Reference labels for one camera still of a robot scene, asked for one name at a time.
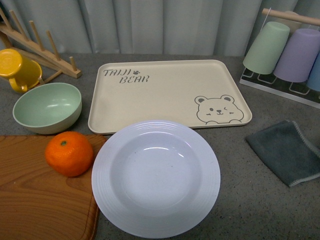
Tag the wooden cutting board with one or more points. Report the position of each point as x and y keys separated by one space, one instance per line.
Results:
x=36 y=202

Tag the green plastic cup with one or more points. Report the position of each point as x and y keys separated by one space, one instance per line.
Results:
x=267 y=48

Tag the clear acrylic cup rack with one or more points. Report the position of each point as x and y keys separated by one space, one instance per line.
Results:
x=296 y=91

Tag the grey curtain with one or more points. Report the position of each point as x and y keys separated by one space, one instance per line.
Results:
x=171 y=27

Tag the purple plastic cup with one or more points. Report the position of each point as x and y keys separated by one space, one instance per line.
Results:
x=298 y=56

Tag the grey folded cloth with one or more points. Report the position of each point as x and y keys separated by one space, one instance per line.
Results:
x=284 y=149

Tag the yellow mug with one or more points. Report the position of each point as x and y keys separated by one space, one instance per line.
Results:
x=21 y=72

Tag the white ridged deep plate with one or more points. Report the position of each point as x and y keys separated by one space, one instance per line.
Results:
x=156 y=179

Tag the wooden dish drying rack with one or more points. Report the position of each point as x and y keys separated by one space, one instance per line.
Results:
x=35 y=50

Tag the orange mandarin fruit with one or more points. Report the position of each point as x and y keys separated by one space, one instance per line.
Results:
x=69 y=153

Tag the blue plastic cup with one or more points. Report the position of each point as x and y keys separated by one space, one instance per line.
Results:
x=313 y=81

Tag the beige bear serving tray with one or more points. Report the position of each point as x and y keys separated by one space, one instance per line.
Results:
x=195 y=93

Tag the light green bowl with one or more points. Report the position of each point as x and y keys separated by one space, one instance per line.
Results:
x=48 y=109

